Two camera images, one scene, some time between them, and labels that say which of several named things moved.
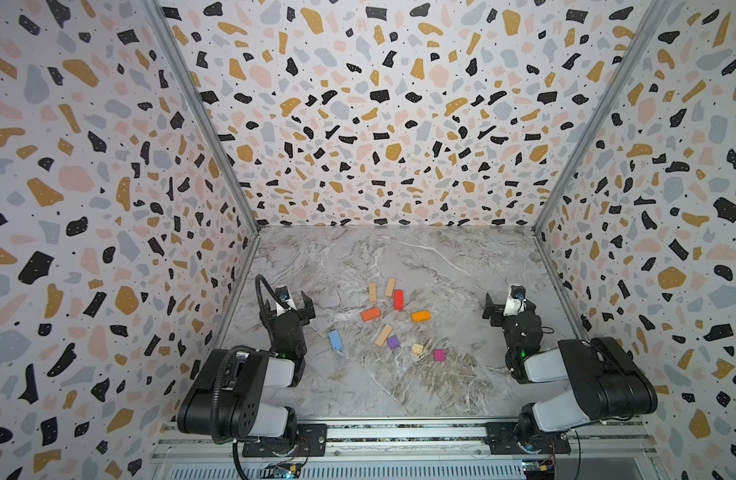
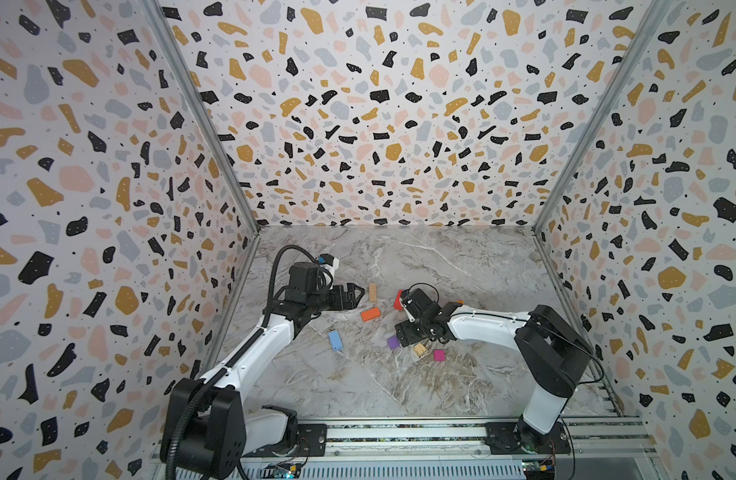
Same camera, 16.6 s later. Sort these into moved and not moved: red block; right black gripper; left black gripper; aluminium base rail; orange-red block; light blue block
Moved: right black gripper; left black gripper
Not moved: orange-red block; light blue block; red block; aluminium base rail
